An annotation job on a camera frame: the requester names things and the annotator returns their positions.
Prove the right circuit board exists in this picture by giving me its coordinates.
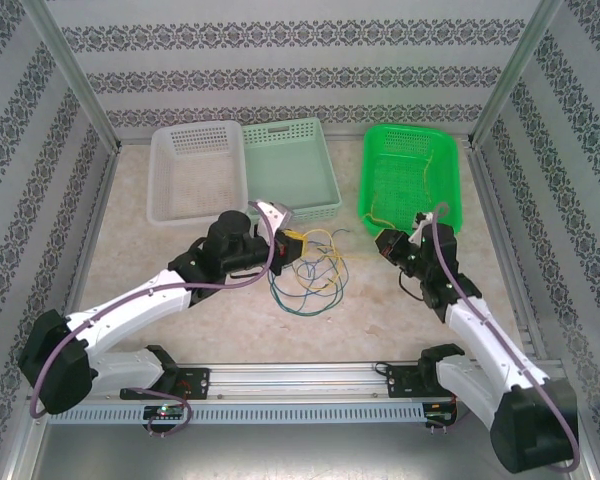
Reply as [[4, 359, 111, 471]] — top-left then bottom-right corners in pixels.
[[424, 402, 459, 424]]

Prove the pale green plastic basket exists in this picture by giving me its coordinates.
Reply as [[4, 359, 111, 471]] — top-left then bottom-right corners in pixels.
[[240, 118, 344, 222]]

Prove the blue cable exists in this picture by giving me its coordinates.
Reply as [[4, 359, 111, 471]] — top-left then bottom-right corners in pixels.
[[299, 228, 351, 301], [292, 259, 341, 309], [269, 264, 331, 314]]

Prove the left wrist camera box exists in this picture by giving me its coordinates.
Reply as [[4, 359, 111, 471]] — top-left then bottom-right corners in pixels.
[[252, 199, 294, 234]]

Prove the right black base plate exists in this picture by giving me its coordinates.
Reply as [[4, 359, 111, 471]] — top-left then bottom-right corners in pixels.
[[385, 364, 479, 399]]

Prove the left circuit board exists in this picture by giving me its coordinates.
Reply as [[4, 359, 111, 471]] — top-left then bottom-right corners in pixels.
[[143, 404, 187, 421]]

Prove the yellow cable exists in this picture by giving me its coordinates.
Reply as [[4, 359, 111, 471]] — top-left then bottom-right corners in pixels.
[[362, 148, 439, 229], [287, 228, 381, 294]]

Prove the green cable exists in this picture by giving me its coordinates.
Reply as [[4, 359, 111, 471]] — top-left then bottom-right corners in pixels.
[[268, 259, 350, 317]]

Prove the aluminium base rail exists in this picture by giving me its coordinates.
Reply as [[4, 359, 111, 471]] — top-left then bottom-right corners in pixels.
[[29, 362, 566, 401]]

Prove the grey metal sheet panel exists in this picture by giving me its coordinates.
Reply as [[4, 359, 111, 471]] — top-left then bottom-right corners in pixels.
[[9, 423, 596, 480]]

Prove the right aluminium frame post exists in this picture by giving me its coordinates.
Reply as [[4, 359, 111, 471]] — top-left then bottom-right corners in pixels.
[[467, 0, 564, 146]]

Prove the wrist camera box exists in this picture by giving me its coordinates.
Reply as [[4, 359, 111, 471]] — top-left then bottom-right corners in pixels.
[[252, 199, 294, 234], [413, 210, 439, 244]]

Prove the slotted grey cable duct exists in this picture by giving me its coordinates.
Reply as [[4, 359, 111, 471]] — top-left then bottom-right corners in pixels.
[[47, 402, 426, 425]]

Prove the right thin black gripper cable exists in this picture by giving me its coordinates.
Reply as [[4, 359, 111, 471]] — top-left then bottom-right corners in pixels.
[[396, 271, 425, 302]]

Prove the left aluminium frame post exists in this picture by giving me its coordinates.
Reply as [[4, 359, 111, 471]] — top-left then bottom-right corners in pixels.
[[19, 0, 119, 149]]

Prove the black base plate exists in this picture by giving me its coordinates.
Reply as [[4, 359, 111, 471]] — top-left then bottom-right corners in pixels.
[[119, 367, 211, 401], [385, 364, 479, 399]]

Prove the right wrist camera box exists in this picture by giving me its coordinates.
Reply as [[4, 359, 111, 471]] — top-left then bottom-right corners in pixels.
[[413, 210, 439, 244]]

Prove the circuit board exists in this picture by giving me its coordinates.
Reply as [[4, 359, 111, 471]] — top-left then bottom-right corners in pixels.
[[143, 404, 187, 421], [424, 402, 459, 424]]

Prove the white plastic basket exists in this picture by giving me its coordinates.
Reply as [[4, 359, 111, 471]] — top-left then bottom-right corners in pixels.
[[147, 121, 249, 227]]

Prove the bright green plastic basket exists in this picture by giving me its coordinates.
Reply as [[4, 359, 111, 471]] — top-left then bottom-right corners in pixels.
[[355, 124, 464, 239]]

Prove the aluminium frame post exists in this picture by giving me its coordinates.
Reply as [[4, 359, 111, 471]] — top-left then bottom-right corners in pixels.
[[467, 0, 564, 146], [19, 0, 119, 149]]

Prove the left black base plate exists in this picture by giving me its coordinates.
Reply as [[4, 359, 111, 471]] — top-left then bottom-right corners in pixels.
[[119, 367, 211, 401]]

